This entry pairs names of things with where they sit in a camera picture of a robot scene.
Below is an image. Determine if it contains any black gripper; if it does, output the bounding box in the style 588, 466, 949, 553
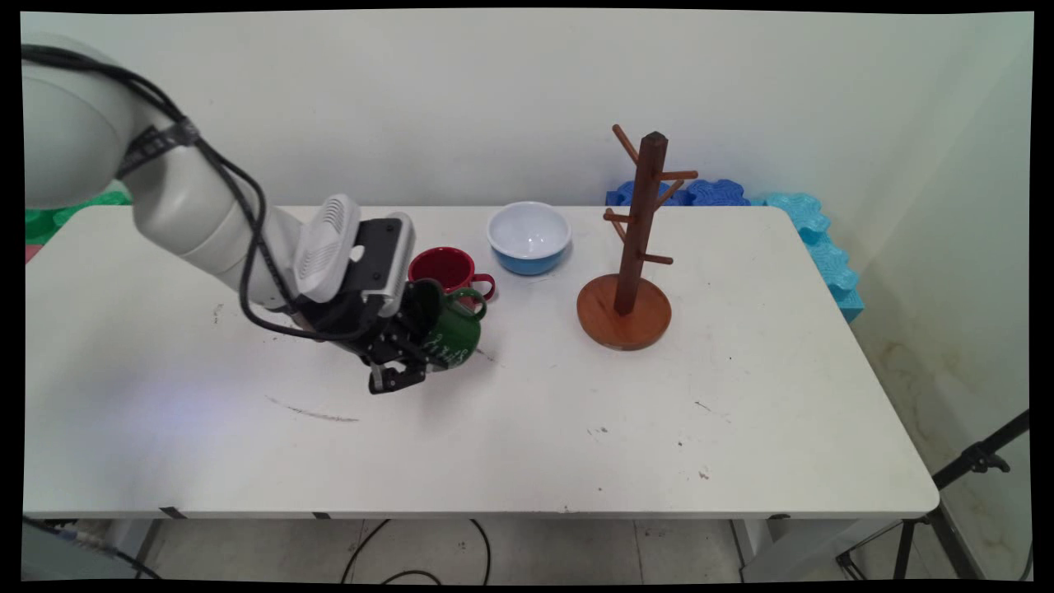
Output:
296, 278, 446, 395

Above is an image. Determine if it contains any dark blue foam mat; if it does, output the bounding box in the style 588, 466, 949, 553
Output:
605, 179, 751, 208

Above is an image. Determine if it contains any green foam mat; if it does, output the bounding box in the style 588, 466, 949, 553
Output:
24, 190, 133, 245

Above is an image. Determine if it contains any green enamel mug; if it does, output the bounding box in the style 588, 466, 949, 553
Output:
416, 284, 488, 372

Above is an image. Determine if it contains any black tripod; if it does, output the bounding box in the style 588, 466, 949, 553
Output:
835, 409, 1031, 582

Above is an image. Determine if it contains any black floor cable loop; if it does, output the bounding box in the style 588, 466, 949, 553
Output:
341, 518, 493, 586

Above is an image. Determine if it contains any blue and white bowl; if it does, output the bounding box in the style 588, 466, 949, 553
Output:
486, 201, 572, 277

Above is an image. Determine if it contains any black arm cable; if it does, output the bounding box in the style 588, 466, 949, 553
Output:
23, 43, 371, 343
23, 49, 363, 340

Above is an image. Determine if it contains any cyan foam mat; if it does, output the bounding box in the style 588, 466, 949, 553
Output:
749, 191, 865, 323

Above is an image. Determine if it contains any cable strap on arm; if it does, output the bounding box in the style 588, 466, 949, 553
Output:
115, 119, 201, 180

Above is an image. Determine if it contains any red enamel mug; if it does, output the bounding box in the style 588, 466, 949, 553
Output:
408, 246, 497, 311

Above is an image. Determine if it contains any brown wooden mug tree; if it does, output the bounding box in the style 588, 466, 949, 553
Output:
576, 124, 700, 353

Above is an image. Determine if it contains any white table leg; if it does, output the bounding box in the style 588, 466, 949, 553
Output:
731, 517, 907, 582

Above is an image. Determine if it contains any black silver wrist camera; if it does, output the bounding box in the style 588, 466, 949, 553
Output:
352, 212, 417, 319

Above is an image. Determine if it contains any black cable with plug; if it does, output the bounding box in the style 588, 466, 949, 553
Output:
23, 517, 163, 581

